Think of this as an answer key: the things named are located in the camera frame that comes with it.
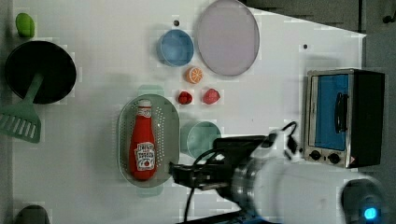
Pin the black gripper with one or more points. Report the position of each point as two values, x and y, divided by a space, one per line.
215 168

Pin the red ketchup bottle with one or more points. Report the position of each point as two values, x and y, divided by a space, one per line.
142 152

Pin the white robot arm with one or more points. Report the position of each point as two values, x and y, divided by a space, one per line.
270 189

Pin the green oval strainer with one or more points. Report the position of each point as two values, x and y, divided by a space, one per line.
165 127

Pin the teal cup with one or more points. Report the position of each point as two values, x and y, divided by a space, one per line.
197 137

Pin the toy raspberry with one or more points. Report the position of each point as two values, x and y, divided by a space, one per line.
184 98

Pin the toy strawberry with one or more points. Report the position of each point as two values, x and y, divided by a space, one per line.
211 96

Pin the toy orange slice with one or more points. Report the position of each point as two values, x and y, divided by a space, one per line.
194 75

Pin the blue bowl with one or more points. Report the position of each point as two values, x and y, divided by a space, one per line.
175 48

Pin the lilac round plate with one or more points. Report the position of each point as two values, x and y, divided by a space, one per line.
228 37

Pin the silver toaster oven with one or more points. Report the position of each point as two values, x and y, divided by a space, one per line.
344 111

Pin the dark grey object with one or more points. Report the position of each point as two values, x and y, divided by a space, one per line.
32 214

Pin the green slotted spatula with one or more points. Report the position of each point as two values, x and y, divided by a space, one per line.
20 120

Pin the black frying pan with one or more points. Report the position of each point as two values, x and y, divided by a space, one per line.
50 61

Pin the green toy pepper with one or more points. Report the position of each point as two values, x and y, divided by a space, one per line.
25 25

